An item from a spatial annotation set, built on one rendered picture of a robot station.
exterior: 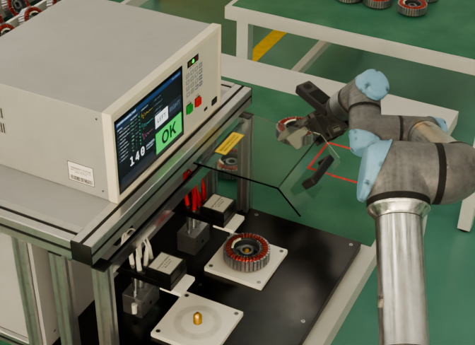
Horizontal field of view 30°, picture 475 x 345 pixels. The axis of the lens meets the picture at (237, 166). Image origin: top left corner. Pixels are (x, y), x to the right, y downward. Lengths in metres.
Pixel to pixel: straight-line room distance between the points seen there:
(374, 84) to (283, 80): 0.92
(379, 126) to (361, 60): 2.72
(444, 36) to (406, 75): 1.33
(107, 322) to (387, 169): 0.63
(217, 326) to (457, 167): 0.65
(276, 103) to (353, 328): 0.84
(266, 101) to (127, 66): 1.06
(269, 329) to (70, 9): 0.84
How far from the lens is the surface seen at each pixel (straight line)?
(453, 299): 3.26
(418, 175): 1.61
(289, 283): 2.07
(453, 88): 4.55
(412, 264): 1.56
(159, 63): 1.80
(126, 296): 1.97
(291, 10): 3.41
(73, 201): 1.76
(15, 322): 1.97
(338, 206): 2.35
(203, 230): 2.14
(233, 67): 2.99
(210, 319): 1.96
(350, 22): 3.35
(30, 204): 1.77
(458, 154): 1.65
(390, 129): 2.01
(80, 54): 1.85
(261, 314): 1.99
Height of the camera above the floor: 2.15
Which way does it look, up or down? 34 degrees down
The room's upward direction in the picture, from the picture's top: 1 degrees clockwise
